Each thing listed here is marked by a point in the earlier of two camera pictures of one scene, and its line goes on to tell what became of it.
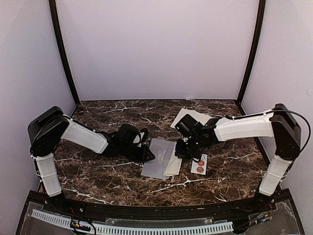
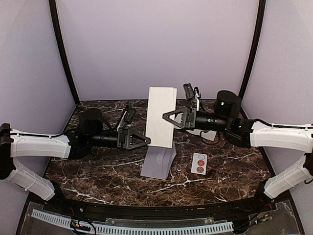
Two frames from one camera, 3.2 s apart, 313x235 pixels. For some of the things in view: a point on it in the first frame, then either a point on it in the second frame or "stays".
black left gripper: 142,157 to 125,142
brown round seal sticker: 200,169 stays
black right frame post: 261,10 stays
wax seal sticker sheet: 200,167 stays
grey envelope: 162,150 stays
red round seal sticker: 201,163 stays
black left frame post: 54,19 stays
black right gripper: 179,151 to 191,112
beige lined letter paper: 173,167 to 162,101
